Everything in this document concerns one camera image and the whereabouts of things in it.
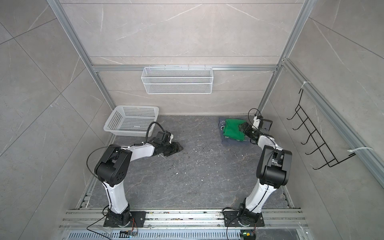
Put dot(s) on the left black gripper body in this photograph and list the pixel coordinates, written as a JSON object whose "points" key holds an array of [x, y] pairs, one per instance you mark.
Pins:
{"points": [[171, 148]]}

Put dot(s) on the white wire mesh shelf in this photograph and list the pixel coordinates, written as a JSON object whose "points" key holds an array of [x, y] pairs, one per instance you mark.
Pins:
{"points": [[178, 80]]}

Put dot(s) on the blue-grey tank top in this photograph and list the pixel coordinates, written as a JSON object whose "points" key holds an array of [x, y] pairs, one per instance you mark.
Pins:
{"points": [[228, 141]]}

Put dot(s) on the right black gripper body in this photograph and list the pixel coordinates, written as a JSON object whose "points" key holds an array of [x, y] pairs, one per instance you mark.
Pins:
{"points": [[250, 131]]}

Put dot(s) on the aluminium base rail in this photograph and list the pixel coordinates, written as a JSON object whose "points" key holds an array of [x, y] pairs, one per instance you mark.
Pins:
{"points": [[195, 224]]}

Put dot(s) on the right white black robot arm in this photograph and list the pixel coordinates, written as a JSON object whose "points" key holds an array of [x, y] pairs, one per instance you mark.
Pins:
{"points": [[272, 172]]}

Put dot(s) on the black wire hook rack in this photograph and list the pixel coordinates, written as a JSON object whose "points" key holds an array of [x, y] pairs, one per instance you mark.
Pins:
{"points": [[314, 135]]}

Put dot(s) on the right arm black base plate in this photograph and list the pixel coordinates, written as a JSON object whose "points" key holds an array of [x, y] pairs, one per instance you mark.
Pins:
{"points": [[234, 218]]}

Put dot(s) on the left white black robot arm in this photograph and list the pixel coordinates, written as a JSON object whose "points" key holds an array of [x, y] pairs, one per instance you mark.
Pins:
{"points": [[112, 169]]}

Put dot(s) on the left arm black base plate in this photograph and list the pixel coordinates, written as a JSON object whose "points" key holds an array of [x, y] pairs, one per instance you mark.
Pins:
{"points": [[125, 220]]}

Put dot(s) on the green tank top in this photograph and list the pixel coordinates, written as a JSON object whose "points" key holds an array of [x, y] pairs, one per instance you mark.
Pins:
{"points": [[232, 130]]}

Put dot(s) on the white plastic laundry basket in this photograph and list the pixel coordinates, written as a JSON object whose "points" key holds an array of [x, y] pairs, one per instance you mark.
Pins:
{"points": [[131, 121]]}

